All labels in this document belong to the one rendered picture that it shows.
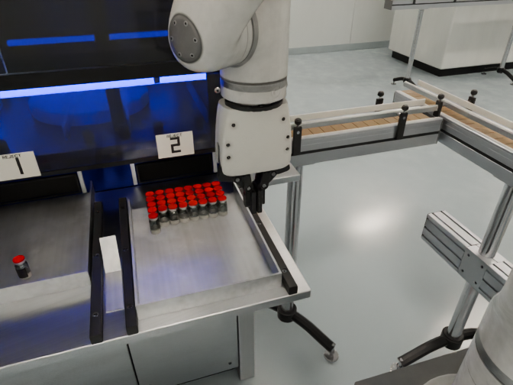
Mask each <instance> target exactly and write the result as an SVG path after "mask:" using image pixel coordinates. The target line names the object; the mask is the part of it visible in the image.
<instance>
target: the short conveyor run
mask: <svg viewBox="0 0 513 385"><path fill-rule="evenodd" d="M377 95H378V96H379V98H378V99H376V104H375V105H368V106H362V107H356V108H344V109H338V110H331V111H325V112H313V113H307V114H300V115H290V116H289V117H290V122H291V134H292V154H291V160H290V163H291V164H292V165H293V166H294V167H296V166H301V165H306V164H311V163H320V162H325V161H329V160H339V159H344V158H348V157H358V156H363V155H367V154H376V153H382V152H386V151H391V150H400V149H405V148H410V147H419V146H424V145H429V144H437V141H438V138H439V135H440V130H441V127H442V124H443V119H442V118H440V117H435V116H433V115H431V114H430V113H428V112H434V111H437V109H438V106H437V105H428V106H422V107H421V106H416V105H424V104H425V99H417V100H411V101H404V102H393V103H386V104H383V99H384V98H382V97H383V96H384V92H383V91H378V94H377ZM410 106H414V107H410ZM393 108H397V109H393ZM386 109H391V110H386ZM382 110H385V111H382ZM363 112H368V113H363ZM357 113H362V114H357ZM352 114H356V115H352ZM340 115H344V116H340ZM334 116H339V117H334ZM328 117H333V118H328ZM316 118H321V119H316ZM310 119H315V120H310ZM304 120H309V121H304ZM293 121H294V122H293Z"/></svg>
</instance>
